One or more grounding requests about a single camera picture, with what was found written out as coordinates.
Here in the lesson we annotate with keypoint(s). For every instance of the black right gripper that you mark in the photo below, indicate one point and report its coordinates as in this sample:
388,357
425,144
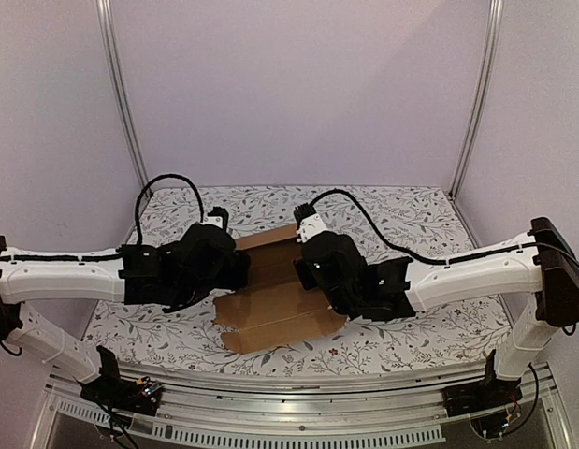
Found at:
305,274

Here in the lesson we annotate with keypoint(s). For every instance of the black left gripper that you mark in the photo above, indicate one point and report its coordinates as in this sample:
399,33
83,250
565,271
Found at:
238,278

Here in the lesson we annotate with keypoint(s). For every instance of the brown cardboard box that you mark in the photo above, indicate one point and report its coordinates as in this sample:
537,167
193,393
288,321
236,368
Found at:
273,309

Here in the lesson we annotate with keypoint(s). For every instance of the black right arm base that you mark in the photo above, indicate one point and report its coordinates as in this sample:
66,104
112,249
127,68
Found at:
478,396

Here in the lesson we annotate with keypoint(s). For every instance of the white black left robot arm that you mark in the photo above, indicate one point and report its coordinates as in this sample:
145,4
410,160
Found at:
175,276

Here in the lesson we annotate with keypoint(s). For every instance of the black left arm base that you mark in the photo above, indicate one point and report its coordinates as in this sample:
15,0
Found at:
140,396

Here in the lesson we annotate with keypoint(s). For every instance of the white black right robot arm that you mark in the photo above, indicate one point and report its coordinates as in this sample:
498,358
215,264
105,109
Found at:
538,262

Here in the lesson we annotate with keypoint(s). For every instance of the floral patterned table mat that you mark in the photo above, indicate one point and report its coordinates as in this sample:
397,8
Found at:
419,218

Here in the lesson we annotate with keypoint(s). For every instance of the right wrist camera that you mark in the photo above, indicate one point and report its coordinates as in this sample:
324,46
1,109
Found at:
309,222

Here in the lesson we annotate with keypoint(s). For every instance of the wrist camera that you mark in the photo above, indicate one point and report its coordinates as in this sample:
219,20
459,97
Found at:
217,217
309,222

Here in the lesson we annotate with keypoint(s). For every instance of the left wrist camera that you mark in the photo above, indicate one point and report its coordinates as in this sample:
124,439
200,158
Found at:
217,217

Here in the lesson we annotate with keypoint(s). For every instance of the aluminium front rail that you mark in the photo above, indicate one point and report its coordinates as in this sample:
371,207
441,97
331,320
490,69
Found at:
391,410

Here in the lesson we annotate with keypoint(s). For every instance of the left aluminium frame post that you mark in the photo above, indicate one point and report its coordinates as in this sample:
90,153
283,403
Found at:
114,65

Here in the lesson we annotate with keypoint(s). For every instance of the aluminium frame post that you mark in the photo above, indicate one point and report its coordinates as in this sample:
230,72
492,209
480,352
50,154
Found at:
114,65
489,53

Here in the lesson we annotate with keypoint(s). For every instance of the right aluminium frame post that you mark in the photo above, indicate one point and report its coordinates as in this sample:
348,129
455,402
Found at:
489,53

